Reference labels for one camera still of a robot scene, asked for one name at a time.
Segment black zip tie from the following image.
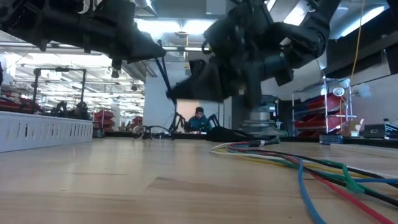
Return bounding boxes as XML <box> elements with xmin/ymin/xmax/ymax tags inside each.
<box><xmin>155</xmin><ymin>39</ymin><xmax>178</xmax><ymax>105</ymax></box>

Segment black wire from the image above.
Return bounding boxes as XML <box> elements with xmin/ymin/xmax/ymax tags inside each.
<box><xmin>257</xmin><ymin>148</ymin><xmax>398</xmax><ymax>208</ymax></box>

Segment black grey work glove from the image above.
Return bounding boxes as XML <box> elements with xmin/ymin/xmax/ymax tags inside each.
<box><xmin>206</xmin><ymin>126</ymin><xmax>259</xmax><ymax>143</ymax></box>

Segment black sleeve with white label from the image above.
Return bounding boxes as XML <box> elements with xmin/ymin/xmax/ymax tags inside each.
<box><xmin>248</xmin><ymin>136</ymin><xmax>280</xmax><ymax>147</ymax></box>

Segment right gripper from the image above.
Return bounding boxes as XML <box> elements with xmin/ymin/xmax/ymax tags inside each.
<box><xmin>167</xmin><ymin>2</ymin><xmax>296</xmax><ymax>108</ymax></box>

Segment black equipment box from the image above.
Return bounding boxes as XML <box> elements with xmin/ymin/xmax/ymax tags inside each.
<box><xmin>363</xmin><ymin>123</ymin><xmax>388</xmax><ymax>139</ymax></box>

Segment blue striped box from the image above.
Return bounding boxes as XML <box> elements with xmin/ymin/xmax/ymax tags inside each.
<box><xmin>384</xmin><ymin>123</ymin><xmax>398</xmax><ymax>139</ymax></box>

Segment yellow wire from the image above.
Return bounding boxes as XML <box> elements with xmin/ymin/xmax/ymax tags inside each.
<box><xmin>214</xmin><ymin>146</ymin><xmax>371</xmax><ymax>180</ymax></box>

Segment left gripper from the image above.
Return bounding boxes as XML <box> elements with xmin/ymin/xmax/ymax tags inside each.
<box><xmin>77</xmin><ymin>0</ymin><xmax>167</xmax><ymax>71</ymax></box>

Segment dark blue flat box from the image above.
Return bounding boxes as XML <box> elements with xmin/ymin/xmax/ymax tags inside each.
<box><xmin>319</xmin><ymin>134</ymin><xmax>345</xmax><ymax>146</ymax></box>

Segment metal shelf rack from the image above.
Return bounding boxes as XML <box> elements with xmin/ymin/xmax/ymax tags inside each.
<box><xmin>291</xmin><ymin>76</ymin><xmax>358</xmax><ymax>137</ymax></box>

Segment bundle of coloured wires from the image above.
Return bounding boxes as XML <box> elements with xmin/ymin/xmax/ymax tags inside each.
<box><xmin>226</xmin><ymin>142</ymin><xmax>398</xmax><ymax>203</ymax></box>

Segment blue wire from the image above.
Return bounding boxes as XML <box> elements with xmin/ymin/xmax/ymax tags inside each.
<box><xmin>297</xmin><ymin>158</ymin><xmax>398</xmax><ymax>224</ymax></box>

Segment LED light bar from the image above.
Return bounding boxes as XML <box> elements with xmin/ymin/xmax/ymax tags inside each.
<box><xmin>0</xmin><ymin>42</ymin><xmax>210</xmax><ymax>52</ymax></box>

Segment person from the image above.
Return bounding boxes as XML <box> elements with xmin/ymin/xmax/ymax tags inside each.
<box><xmin>186</xmin><ymin>106</ymin><xmax>214</xmax><ymax>133</ymax></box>
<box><xmin>74</xmin><ymin>101</ymin><xmax>91</xmax><ymax>121</ymax></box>

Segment black gantry frame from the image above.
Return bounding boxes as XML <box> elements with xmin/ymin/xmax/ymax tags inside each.
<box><xmin>32</xmin><ymin>67</ymin><xmax>87</xmax><ymax>113</ymax></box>

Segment red storage bin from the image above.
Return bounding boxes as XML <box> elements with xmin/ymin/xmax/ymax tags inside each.
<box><xmin>294</xmin><ymin>93</ymin><xmax>342</xmax><ymax>114</ymax></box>
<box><xmin>294</xmin><ymin>114</ymin><xmax>343</xmax><ymax>131</ymax></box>

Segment cardboard box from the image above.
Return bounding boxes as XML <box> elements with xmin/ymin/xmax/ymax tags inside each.
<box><xmin>340</xmin><ymin>118</ymin><xmax>365</xmax><ymax>138</ymax></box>

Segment white round lamp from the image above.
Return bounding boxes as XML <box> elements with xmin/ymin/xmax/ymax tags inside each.
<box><xmin>331</xmin><ymin>86</ymin><xmax>346</xmax><ymax>98</ymax></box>

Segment clear safety glasses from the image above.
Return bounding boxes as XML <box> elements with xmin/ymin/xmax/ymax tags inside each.
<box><xmin>132</xmin><ymin>124</ymin><xmax>174</xmax><ymax>140</ymax></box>

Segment red bin stack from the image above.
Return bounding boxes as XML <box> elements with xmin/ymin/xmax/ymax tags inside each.
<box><xmin>93</xmin><ymin>109</ymin><xmax>116</xmax><ymax>131</ymax></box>

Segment white slotted cable duct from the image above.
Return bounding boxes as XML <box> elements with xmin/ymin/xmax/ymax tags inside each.
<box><xmin>0</xmin><ymin>111</ymin><xmax>94</xmax><ymax>153</ymax></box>

